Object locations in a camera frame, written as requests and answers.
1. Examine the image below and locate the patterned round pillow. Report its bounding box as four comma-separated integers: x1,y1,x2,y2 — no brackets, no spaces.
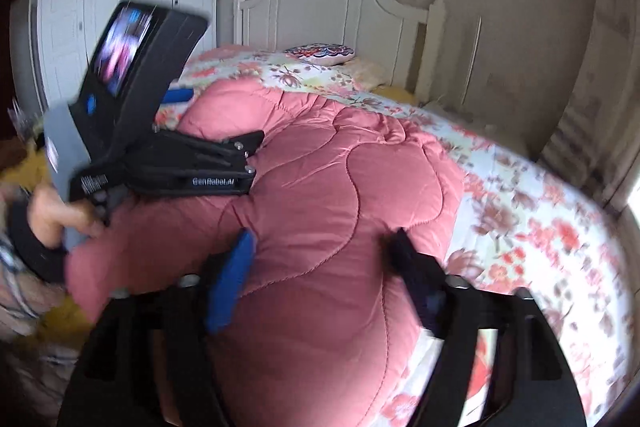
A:
285,44,356,68

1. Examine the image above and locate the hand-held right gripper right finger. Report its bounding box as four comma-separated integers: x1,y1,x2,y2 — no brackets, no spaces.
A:
382,227,586,427

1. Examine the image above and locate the cream printed curtain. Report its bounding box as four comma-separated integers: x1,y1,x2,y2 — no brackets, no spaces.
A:
537,0,640,208

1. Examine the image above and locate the person's left hand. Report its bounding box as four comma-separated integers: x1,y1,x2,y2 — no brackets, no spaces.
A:
30,184,108,248

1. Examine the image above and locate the floral patchwork blanket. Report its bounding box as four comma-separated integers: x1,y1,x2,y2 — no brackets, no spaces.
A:
155,47,633,427

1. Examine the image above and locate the person's left forearm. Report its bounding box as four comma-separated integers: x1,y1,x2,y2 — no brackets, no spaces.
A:
0,187,68,338

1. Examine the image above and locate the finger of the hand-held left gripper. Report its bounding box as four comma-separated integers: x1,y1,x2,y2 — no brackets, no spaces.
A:
107,130,265,208
159,88,195,105

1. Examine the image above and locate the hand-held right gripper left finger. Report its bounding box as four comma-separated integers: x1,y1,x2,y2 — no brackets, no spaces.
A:
57,227,257,427

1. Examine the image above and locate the pink quilted comforter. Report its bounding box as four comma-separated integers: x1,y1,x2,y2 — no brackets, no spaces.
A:
67,82,468,427

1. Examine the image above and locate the white wooden headboard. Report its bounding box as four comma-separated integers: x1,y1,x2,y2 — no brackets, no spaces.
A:
234,0,448,108

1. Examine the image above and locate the cream pillow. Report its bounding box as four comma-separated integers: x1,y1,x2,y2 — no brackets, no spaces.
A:
345,57,388,90

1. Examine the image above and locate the brown fleece blanket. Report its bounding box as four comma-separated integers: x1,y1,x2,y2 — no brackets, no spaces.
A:
0,332,88,427

